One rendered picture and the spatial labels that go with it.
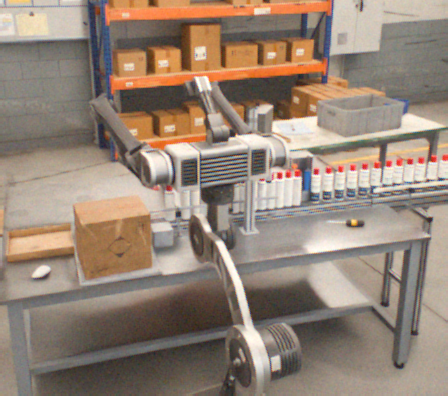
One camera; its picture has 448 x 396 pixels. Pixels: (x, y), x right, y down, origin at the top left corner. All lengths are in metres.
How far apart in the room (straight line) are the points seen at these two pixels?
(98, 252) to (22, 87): 4.67
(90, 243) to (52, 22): 4.60
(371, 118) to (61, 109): 3.77
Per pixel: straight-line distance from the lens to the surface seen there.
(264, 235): 3.14
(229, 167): 2.29
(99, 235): 2.68
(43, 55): 7.18
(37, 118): 7.31
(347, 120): 4.90
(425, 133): 5.37
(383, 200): 3.60
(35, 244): 3.17
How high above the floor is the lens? 2.23
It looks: 21 degrees down
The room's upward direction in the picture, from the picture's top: straight up
